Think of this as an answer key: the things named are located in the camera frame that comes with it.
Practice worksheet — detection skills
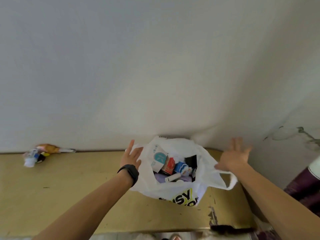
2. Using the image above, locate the person's left hand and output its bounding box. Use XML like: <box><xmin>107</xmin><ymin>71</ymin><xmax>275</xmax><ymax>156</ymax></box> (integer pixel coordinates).
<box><xmin>120</xmin><ymin>140</ymin><xmax>144</xmax><ymax>170</ymax></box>

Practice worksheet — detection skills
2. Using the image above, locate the person's right hand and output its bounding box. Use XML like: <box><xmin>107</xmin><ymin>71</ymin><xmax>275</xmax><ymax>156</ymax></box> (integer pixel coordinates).
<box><xmin>214</xmin><ymin>137</ymin><xmax>253</xmax><ymax>173</ymax></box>

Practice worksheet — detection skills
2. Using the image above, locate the white box with teal circle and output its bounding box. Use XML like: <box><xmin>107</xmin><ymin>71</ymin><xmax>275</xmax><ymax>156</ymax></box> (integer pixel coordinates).
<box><xmin>151</xmin><ymin>145</ymin><xmax>168</xmax><ymax>173</ymax></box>

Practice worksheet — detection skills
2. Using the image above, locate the lilac wipes pack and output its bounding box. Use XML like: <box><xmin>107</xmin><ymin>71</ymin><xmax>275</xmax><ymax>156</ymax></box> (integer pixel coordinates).
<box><xmin>154</xmin><ymin>172</ymin><xmax>193</xmax><ymax>183</ymax></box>

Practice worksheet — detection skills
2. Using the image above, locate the red bottle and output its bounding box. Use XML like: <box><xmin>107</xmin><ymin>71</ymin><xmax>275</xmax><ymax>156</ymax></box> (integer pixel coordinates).
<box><xmin>161</xmin><ymin>157</ymin><xmax>175</xmax><ymax>175</ymax></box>

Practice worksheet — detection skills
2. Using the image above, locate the black pouch with green label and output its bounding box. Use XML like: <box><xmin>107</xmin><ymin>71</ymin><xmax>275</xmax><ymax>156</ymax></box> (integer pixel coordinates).
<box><xmin>185</xmin><ymin>155</ymin><xmax>198</xmax><ymax>183</ymax></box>

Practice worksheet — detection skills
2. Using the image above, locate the white stick tube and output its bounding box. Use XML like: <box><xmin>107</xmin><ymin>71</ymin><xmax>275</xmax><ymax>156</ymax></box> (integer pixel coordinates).
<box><xmin>164</xmin><ymin>172</ymin><xmax>182</xmax><ymax>183</ymax></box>

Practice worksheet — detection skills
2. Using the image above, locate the blue white blister pack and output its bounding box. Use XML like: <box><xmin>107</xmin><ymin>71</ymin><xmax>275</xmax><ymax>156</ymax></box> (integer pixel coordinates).
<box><xmin>174</xmin><ymin>161</ymin><xmax>193</xmax><ymax>177</ymax></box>

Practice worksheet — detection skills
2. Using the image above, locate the white plastic bag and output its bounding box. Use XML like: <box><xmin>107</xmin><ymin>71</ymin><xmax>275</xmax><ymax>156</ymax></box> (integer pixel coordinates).
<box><xmin>130</xmin><ymin>136</ymin><xmax>238</xmax><ymax>207</ymax></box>

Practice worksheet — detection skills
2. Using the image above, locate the light wooden cabinet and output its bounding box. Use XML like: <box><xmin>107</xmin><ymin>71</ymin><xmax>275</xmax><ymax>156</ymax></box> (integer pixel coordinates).
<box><xmin>0</xmin><ymin>148</ymin><xmax>257</xmax><ymax>238</ymax></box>

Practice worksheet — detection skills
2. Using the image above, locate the orange clear applicator tube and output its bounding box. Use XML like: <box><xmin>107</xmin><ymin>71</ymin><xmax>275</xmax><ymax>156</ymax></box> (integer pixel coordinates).
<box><xmin>36</xmin><ymin>144</ymin><xmax>77</xmax><ymax>155</ymax></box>

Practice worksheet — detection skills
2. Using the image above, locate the person's right forearm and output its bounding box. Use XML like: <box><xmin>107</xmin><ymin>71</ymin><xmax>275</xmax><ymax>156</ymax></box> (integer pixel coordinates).
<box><xmin>236</xmin><ymin>163</ymin><xmax>320</xmax><ymax>240</ymax></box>

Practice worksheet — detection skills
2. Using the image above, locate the person's left forearm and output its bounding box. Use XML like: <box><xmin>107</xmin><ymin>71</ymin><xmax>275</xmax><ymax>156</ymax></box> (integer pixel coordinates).
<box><xmin>32</xmin><ymin>172</ymin><xmax>134</xmax><ymax>240</ymax></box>

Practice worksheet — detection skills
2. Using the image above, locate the black smartwatch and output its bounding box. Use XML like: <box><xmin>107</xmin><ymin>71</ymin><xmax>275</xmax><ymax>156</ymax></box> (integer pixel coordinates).
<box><xmin>117</xmin><ymin>164</ymin><xmax>139</xmax><ymax>188</ymax></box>

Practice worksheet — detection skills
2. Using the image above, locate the cream and purple curtain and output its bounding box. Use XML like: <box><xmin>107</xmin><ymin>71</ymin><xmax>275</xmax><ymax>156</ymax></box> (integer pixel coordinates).
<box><xmin>250</xmin><ymin>156</ymin><xmax>320</xmax><ymax>240</ymax></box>

